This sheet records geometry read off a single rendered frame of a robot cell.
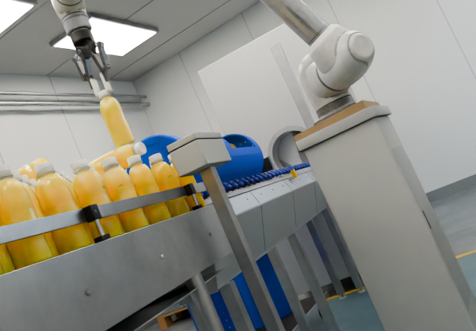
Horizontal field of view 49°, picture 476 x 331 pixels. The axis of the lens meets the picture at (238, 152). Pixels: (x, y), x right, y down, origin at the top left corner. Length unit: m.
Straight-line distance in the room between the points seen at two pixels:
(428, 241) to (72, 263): 1.29
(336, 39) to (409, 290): 0.93
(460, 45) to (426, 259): 5.08
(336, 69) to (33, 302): 1.32
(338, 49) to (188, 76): 6.17
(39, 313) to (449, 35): 6.32
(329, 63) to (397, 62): 5.03
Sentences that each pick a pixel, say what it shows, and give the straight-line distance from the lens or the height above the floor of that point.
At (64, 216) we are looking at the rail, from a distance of 1.13.
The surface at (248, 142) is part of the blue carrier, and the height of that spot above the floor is 1.16.
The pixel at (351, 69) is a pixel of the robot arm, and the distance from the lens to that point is 1.90.
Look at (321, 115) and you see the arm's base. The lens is 2.08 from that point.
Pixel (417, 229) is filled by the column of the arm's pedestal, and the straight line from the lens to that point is 1.97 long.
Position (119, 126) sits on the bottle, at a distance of 1.81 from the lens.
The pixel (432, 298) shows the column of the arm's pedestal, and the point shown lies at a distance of 2.03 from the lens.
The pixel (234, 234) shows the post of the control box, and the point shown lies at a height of 0.78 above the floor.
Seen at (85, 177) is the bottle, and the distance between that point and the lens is 1.28.
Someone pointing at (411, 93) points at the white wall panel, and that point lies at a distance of 6.89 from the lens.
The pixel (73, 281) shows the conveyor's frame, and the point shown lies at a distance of 1.05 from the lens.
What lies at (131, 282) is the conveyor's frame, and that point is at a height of 0.79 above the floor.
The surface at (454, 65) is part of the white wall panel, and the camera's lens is 6.86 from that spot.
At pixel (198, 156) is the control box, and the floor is 1.03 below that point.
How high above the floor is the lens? 0.83
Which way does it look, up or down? 6 degrees up
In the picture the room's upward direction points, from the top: 24 degrees counter-clockwise
